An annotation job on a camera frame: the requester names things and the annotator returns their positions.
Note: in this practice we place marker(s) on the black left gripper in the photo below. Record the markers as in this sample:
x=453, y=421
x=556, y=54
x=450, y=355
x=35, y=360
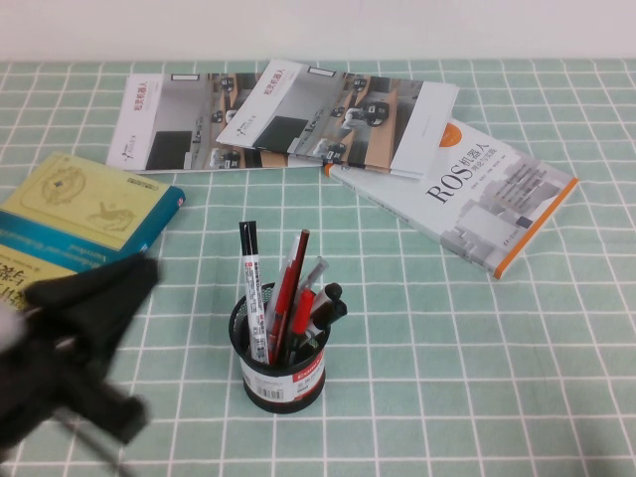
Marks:
x=59, y=358

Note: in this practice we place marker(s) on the red capped black marker pen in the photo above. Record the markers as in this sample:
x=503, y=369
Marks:
x=303, y=310

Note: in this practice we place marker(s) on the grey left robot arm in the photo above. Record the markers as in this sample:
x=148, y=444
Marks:
x=7, y=397

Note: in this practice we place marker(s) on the red gel pen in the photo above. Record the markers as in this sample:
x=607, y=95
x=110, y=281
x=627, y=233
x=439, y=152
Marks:
x=282, y=303

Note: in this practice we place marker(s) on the black mesh pen holder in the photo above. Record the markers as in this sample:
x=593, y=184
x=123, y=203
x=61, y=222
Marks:
x=278, y=382

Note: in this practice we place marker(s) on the clear transparent pen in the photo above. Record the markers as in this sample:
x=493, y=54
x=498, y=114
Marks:
x=315, y=273

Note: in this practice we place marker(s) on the yellow teal hardcover book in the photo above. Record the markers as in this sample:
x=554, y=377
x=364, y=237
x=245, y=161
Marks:
x=74, y=208

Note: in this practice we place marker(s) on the white black-capped paint marker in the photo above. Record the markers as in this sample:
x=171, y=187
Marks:
x=253, y=288

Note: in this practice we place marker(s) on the dark red striped pencil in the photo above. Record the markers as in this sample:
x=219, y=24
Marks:
x=297, y=263

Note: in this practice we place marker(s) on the white office photo brochure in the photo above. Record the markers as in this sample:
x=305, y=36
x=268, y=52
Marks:
x=348, y=114
x=164, y=109

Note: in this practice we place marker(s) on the black capped whiteboard marker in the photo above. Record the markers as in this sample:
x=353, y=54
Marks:
x=335, y=310
x=329, y=293

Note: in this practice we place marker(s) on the white orange ROS book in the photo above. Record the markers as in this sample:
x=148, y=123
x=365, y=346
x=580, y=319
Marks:
x=477, y=199

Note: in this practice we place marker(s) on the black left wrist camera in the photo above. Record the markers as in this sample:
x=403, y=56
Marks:
x=114, y=415

